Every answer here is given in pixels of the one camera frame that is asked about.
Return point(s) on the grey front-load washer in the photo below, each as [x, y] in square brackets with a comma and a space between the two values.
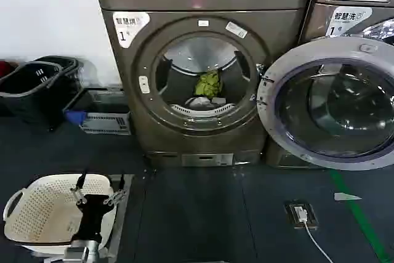
[317, 22]

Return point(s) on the white paper scrap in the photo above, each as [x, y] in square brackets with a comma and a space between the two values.
[344, 197]

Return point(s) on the white cloth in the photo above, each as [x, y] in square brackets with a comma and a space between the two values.
[200, 101]

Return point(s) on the white perforated laundry basket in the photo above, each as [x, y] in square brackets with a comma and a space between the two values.
[40, 207]

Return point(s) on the round glass dryer door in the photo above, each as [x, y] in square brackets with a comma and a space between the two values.
[338, 106]

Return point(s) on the blue cloth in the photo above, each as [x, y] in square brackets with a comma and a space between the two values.
[74, 117]

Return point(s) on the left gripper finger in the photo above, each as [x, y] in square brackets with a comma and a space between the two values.
[118, 194]
[78, 193]

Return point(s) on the green floor tape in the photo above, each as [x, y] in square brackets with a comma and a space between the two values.
[351, 207]

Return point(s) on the grey slotted crate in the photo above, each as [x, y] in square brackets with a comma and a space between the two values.
[107, 121]

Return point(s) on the white power plug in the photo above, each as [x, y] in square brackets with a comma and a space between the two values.
[300, 213]

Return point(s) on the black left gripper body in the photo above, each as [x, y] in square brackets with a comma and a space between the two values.
[92, 213]

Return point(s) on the floor power socket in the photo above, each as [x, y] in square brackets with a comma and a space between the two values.
[291, 216]

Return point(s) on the green cloth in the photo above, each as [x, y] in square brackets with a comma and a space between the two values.
[207, 84]

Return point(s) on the red cloth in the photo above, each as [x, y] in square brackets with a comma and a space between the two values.
[5, 68]

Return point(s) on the black plastic basket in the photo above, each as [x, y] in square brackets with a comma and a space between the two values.
[69, 64]
[30, 99]

